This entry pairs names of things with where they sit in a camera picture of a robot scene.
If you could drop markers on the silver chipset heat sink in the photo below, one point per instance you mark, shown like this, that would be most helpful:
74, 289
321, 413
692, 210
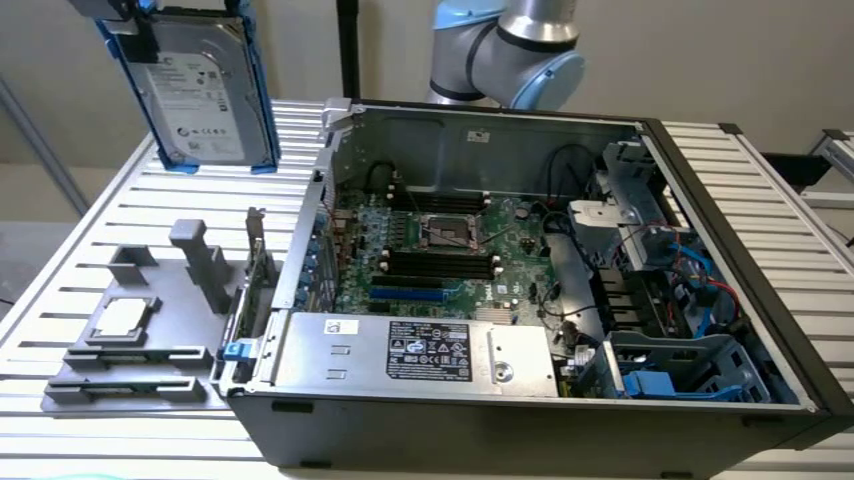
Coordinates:
497, 315

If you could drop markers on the green graphics card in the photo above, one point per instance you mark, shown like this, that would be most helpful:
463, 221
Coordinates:
256, 280

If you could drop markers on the black RAM slot bank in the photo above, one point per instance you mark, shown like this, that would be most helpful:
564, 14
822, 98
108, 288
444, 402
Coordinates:
443, 201
440, 264

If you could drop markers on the silver power supply unit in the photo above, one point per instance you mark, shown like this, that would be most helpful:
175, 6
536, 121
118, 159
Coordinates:
413, 355

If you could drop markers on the black open PC case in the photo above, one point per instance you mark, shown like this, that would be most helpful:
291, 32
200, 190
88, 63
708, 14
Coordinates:
533, 430

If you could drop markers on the grey metal frame leg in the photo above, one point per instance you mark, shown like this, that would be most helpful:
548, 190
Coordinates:
40, 145

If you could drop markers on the silver CPU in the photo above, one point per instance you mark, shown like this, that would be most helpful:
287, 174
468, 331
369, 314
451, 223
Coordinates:
124, 317

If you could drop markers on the silver metal drive cage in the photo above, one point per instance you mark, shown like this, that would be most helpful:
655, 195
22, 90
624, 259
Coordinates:
627, 200

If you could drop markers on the grey parts rack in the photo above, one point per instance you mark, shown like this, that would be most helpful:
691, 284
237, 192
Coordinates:
147, 320

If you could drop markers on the silver hard disk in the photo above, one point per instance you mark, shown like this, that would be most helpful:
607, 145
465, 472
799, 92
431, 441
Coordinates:
200, 95

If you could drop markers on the black upright pole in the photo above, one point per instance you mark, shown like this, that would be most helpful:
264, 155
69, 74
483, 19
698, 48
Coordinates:
348, 45

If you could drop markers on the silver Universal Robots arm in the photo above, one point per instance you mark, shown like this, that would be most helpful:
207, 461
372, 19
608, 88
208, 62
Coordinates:
513, 55

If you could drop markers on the blue disk carrier bracket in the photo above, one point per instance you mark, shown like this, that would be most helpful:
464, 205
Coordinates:
256, 100

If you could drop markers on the blue case latch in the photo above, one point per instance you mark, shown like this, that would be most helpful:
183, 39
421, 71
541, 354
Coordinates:
237, 350

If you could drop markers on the green motherboard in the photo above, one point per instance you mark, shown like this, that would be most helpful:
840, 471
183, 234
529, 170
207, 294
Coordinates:
427, 280

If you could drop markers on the blue disk connector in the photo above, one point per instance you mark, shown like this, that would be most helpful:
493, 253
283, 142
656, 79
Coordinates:
646, 384

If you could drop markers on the black expansion slot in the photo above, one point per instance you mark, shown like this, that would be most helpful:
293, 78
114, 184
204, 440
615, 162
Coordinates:
405, 282

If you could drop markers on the aluminium side table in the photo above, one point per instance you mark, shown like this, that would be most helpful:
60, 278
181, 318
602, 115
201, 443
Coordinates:
830, 170

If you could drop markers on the grey disk bay cage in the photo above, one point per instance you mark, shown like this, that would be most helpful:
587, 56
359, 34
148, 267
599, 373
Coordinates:
687, 365

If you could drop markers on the blue expansion slot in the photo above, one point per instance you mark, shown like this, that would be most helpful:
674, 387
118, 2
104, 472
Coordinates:
403, 294

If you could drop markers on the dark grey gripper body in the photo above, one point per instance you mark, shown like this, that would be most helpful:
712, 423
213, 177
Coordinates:
100, 5

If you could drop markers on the CPU socket with metal frame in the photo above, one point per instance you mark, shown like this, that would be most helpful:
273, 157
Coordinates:
448, 231

